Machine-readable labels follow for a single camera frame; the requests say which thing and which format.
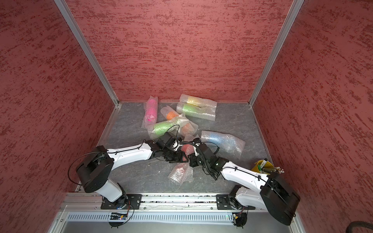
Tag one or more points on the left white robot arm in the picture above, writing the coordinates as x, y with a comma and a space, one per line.
96, 166

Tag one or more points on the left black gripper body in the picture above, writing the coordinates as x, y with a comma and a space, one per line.
169, 153

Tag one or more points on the blue glass in bubble wrap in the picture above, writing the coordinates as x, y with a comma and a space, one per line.
231, 144

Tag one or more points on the pink glass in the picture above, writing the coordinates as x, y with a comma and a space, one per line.
151, 111

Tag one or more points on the yellow glass in bubble wrap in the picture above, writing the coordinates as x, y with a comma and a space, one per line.
197, 101

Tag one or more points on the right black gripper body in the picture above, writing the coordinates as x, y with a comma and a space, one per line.
205, 163

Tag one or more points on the light green glass in bubble wrap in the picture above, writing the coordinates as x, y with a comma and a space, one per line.
206, 113

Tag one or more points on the clear bubble wrap sheet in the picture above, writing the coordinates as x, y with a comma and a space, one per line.
181, 173

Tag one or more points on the orange glass in bubble wrap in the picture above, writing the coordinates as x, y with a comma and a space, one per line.
187, 127

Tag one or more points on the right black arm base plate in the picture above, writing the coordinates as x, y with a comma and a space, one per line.
226, 202

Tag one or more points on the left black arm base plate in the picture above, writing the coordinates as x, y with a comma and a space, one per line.
123, 203

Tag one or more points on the white perforated cable duct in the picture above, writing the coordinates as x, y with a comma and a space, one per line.
221, 218

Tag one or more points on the red wine glass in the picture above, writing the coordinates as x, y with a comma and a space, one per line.
188, 149

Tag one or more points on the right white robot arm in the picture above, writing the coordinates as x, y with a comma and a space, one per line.
279, 198

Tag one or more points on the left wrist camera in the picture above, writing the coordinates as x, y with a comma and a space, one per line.
175, 145

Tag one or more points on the aluminium front rail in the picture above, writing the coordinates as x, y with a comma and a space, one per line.
164, 201

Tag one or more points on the yellow cup with pens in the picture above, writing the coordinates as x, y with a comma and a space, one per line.
265, 167

